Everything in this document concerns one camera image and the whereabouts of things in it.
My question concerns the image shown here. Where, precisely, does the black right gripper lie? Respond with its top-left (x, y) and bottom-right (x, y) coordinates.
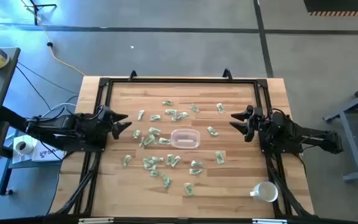
top-left (229, 106), bottom-right (265, 143)

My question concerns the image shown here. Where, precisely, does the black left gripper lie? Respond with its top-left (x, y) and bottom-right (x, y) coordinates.
top-left (94, 105), bottom-right (132, 142)

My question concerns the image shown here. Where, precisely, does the clear plastic bin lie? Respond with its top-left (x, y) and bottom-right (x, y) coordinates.
top-left (170, 128), bottom-right (201, 150)

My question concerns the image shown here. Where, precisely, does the white ceramic mug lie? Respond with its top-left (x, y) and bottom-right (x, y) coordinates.
top-left (249, 181), bottom-right (279, 203)

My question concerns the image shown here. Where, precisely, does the white printed booklet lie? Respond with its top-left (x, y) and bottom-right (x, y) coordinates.
top-left (31, 141), bottom-right (67, 162)

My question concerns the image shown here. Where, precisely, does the white cup with coffee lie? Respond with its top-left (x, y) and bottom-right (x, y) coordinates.
top-left (14, 141), bottom-right (34, 156)

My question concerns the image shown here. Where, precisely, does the silver metal plate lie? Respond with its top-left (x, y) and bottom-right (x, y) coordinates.
top-left (78, 217), bottom-right (114, 224)
top-left (252, 218), bottom-right (288, 224)

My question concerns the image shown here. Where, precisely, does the low blue-legged side table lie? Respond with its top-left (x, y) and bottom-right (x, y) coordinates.
top-left (0, 130), bottom-right (70, 197)

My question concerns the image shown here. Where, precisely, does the black desk support beam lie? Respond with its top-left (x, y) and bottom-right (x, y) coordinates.
top-left (0, 105), bottom-right (30, 133)

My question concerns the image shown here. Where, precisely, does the black tripod stand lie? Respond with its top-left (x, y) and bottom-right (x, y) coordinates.
top-left (26, 0), bottom-right (58, 26)

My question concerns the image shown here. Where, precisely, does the black mat with hazard stripes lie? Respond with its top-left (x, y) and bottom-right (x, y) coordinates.
top-left (303, 0), bottom-right (358, 17)

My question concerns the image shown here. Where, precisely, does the thin white cable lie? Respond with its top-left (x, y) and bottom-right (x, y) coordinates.
top-left (40, 102), bottom-right (77, 118)

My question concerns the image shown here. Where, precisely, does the yellow floor cable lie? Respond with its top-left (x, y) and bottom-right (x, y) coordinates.
top-left (19, 0), bottom-right (87, 77)

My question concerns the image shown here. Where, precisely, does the black aluminium table frame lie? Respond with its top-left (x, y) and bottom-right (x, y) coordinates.
top-left (47, 68), bottom-right (315, 224)

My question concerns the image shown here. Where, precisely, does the thin black cable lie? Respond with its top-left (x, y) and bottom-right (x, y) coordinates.
top-left (16, 61), bottom-right (80, 95)
top-left (15, 65), bottom-right (52, 110)

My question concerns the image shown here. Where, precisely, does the grey metal table frame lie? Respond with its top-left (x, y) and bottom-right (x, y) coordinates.
top-left (323, 78), bottom-right (358, 183)

